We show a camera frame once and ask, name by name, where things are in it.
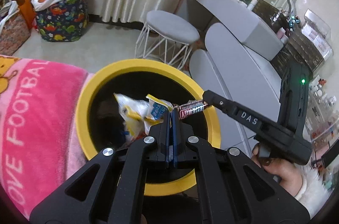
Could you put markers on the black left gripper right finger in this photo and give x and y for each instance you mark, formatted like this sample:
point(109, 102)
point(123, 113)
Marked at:
point(182, 156)

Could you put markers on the clear acrylic cosmetics organizer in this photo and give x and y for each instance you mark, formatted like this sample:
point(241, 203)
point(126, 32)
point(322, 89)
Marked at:
point(318, 32)

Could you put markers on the brown energy bar wrapper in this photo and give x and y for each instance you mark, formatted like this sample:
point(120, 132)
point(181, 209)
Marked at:
point(191, 108)

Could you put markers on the pink cartoon fleece blanket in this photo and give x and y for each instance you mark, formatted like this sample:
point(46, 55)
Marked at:
point(39, 143)

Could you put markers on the yellow white snack wrapper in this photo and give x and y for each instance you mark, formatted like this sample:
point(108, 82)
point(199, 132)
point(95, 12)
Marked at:
point(140, 115)

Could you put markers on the dinosaur print laundry basket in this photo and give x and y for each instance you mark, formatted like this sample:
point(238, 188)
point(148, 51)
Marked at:
point(64, 21)

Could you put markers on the grey white vanity desk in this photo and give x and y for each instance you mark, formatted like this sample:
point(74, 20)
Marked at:
point(236, 61)

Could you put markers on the orange bag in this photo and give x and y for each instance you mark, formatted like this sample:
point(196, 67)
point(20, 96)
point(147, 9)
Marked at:
point(27, 10)

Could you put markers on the person's right hand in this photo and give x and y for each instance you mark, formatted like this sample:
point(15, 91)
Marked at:
point(291, 177)

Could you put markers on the floral fabric bag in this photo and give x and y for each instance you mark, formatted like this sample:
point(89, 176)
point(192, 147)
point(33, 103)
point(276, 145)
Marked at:
point(14, 34)

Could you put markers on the white round stool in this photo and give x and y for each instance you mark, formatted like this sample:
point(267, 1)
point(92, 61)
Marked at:
point(171, 34)

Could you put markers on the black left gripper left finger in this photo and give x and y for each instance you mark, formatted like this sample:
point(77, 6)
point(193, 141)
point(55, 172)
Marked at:
point(163, 134)

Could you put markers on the yellow rimmed trash bin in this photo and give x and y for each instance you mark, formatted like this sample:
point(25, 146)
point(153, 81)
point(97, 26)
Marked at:
point(136, 78)

